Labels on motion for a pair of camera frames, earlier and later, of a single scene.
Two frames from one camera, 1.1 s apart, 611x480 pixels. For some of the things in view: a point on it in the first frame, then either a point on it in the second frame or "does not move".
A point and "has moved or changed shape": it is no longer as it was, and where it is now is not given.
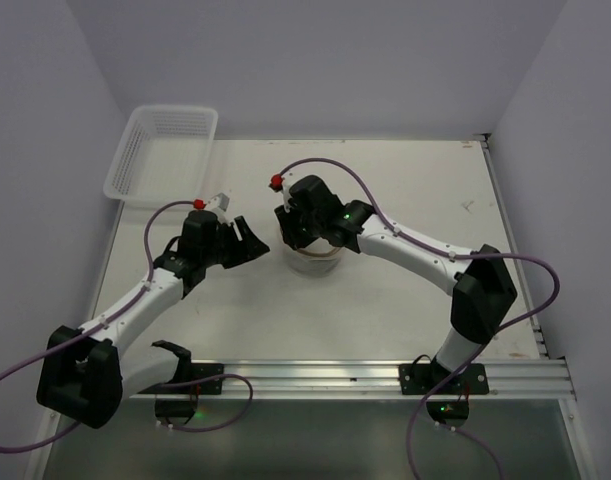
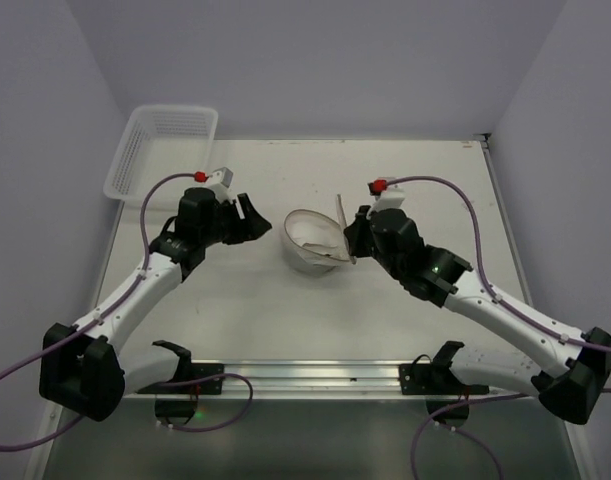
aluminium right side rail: x=537 y=325 does not move
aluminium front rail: x=507 y=377 does not move
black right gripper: x=293 y=226 to x=363 y=233
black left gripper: x=230 y=242 to x=236 y=220
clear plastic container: x=317 y=258 has moved or changed shape
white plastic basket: x=164 y=158 does not move
